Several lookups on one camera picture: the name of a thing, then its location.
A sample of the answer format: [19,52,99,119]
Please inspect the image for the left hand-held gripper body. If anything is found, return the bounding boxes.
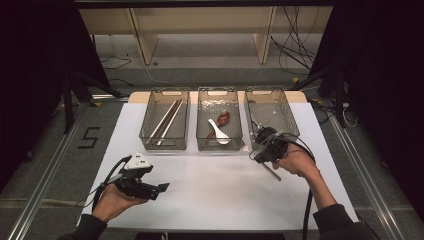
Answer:
[114,152,160,201]

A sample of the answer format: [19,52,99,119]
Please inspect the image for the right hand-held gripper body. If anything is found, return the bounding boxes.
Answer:
[249,125,292,164]

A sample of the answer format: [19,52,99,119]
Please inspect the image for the steel table knife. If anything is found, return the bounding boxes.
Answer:
[261,162,283,182]

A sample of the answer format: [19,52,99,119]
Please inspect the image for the clear grey plastic bin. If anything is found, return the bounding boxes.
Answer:
[243,86,300,151]
[195,86,243,152]
[139,87,192,151]

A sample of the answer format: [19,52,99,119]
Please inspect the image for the white ceramic spoon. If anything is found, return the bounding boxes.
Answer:
[208,118,232,146]

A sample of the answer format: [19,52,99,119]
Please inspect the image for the white chopstick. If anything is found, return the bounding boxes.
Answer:
[157,100,185,146]
[148,99,179,141]

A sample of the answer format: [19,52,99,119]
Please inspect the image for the brown wooden spoon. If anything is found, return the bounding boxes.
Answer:
[204,110,231,140]

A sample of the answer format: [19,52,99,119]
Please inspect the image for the person's right hand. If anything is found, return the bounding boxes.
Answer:
[271,143,318,178]

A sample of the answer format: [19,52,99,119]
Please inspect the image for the person's left hand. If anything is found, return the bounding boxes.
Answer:
[91,183,150,224]

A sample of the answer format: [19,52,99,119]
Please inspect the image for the white table mat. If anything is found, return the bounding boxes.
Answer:
[81,101,359,232]

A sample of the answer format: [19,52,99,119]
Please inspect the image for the black metal stand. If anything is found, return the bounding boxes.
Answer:
[289,64,348,129]

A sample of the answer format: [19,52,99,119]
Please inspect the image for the black tripod stand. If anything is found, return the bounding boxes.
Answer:
[61,71,126,134]

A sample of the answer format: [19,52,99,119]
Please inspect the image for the black curtain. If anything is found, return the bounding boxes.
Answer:
[0,0,112,193]
[309,0,424,214]

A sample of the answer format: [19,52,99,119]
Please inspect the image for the beige wooden shelf unit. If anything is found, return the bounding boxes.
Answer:
[79,6,334,66]

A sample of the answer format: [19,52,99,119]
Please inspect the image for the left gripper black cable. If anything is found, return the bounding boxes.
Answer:
[76,154,133,214]

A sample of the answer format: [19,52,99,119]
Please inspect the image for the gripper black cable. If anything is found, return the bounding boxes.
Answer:
[248,124,317,240]
[76,154,133,214]

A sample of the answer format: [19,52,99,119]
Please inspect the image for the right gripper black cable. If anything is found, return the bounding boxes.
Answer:
[248,124,317,240]

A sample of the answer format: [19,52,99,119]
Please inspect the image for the aluminium floor rail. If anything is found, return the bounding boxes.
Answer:
[328,114,406,240]
[6,103,88,240]

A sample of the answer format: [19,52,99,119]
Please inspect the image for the white floor cable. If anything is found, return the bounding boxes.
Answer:
[126,53,174,87]

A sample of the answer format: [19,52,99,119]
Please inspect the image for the bundle of black floor cables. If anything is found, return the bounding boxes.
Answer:
[269,6,318,76]

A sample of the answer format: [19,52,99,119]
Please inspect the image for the thin black floor cable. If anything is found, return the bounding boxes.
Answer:
[101,54,133,87]

